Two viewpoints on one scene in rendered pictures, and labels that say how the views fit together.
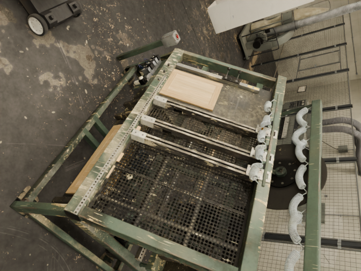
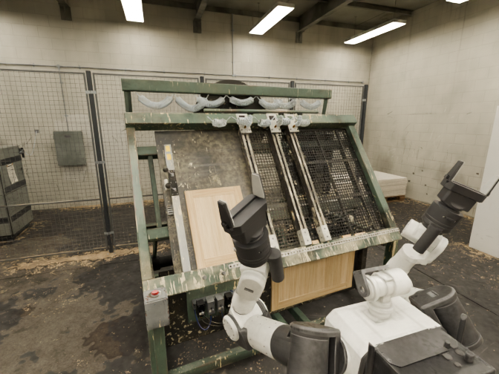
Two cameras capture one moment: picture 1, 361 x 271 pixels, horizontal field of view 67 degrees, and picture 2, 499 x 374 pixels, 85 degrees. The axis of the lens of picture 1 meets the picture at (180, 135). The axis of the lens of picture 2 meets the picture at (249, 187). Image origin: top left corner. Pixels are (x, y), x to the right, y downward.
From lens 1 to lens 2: 2.89 m
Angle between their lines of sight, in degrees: 68
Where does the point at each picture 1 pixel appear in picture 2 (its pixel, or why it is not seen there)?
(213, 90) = (206, 197)
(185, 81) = (214, 238)
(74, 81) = not seen: outside the picture
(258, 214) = (319, 118)
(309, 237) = (292, 93)
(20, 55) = not seen: outside the picture
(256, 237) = (333, 117)
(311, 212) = (275, 91)
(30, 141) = not seen: hidden behind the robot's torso
